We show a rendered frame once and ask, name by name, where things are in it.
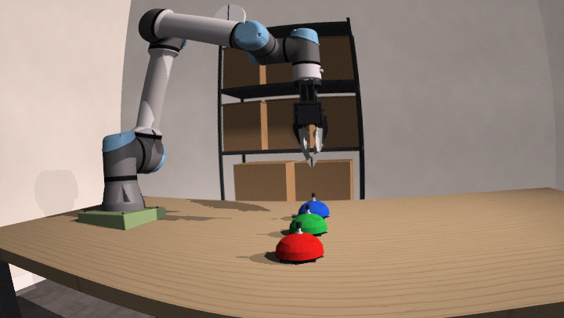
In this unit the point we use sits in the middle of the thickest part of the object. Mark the green dome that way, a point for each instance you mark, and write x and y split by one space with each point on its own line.
311 223

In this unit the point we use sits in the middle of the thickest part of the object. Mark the red dome bell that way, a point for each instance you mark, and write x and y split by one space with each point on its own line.
299 246

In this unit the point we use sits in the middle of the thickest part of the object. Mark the blue dome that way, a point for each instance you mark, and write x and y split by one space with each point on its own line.
316 207

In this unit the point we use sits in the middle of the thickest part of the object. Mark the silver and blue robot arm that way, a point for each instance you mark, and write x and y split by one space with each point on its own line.
142 148

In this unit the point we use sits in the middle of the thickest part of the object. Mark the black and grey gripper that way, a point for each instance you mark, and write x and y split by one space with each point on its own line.
309 112

